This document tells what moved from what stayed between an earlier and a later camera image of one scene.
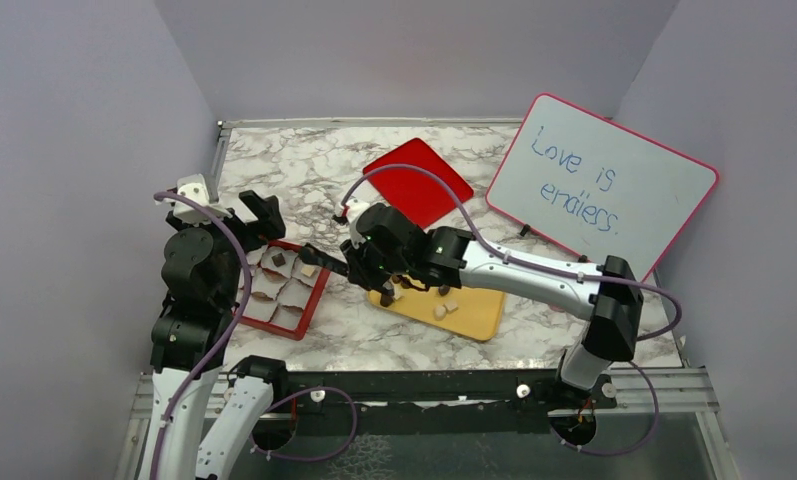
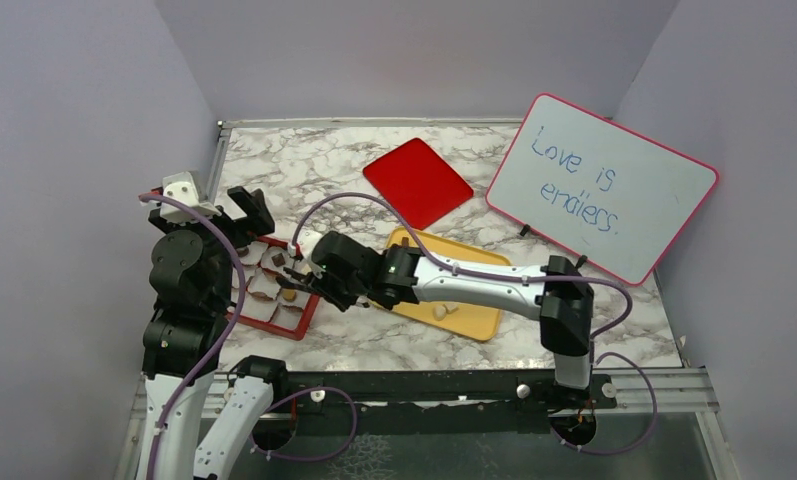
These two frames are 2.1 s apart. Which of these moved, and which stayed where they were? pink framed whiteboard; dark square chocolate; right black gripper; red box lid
Moved: right black gripper
Stayed: pink framed whiteboard; red box lid; dark square chocolate
